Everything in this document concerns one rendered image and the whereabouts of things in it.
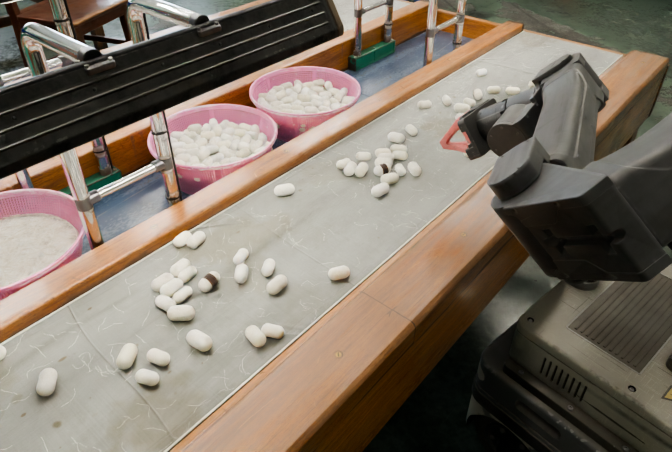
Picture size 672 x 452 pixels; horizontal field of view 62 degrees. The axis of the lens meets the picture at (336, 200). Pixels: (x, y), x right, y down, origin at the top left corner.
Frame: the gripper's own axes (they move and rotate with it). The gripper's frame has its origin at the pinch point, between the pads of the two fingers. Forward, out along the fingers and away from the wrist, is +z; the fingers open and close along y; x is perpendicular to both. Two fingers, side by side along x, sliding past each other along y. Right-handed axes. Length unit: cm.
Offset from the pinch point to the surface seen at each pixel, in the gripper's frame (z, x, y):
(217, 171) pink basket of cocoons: 34.8, -15.0, 21.3
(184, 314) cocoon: 15, 1, 48
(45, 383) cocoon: 18, -2, 66
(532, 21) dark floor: 139, -6, -321
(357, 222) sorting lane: 13.1, 4.8, 14.7
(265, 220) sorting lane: 22.9, -3.2, 24.7
